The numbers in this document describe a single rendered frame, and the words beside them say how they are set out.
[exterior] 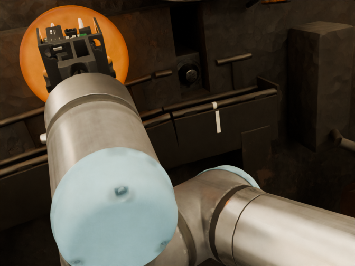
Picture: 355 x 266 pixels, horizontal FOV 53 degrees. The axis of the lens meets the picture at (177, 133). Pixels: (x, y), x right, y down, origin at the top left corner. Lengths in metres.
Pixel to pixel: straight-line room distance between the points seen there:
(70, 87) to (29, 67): 0.23
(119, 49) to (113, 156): 0.33
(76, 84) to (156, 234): 0.16
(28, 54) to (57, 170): 0.30
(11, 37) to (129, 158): 0.42
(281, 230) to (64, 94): 0.23
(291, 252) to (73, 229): 0.18
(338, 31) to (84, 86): 0.48
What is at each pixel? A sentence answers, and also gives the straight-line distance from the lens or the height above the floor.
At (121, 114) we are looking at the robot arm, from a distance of 0.31.
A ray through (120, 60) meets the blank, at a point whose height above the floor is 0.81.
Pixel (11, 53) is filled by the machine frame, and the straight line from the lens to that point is 0.64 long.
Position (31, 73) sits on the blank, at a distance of 0.57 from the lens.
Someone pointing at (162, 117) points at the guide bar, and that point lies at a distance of 0.59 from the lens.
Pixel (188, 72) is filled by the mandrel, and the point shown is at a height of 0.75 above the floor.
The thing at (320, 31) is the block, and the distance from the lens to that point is 0.68.
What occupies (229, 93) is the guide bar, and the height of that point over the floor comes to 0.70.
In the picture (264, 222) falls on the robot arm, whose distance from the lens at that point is 0.34.
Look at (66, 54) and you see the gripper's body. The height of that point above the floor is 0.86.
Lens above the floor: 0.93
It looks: 24 degrees down
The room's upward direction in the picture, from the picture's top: 8 degrees counter-clockwise
